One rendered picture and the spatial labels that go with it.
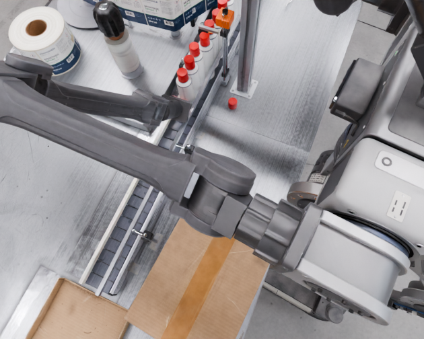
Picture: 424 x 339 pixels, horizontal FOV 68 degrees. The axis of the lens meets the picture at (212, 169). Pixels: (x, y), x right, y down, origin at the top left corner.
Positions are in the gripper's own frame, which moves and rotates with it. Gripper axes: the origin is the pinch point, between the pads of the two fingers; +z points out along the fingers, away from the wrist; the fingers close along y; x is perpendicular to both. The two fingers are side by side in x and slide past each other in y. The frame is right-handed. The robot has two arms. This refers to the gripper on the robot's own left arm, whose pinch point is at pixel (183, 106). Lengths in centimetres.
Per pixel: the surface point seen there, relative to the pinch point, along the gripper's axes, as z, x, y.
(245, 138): 8.8, 5.5, -23.2
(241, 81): 15.0, -13.3, -14.3
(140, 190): -14.7, 28.9, 2.3
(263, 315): 40, 101, -60
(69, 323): -38, 68, 5
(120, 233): -23.9, 41.1, 1.9
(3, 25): 114, 6, 198
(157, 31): 23.3, -21.5, 26.4
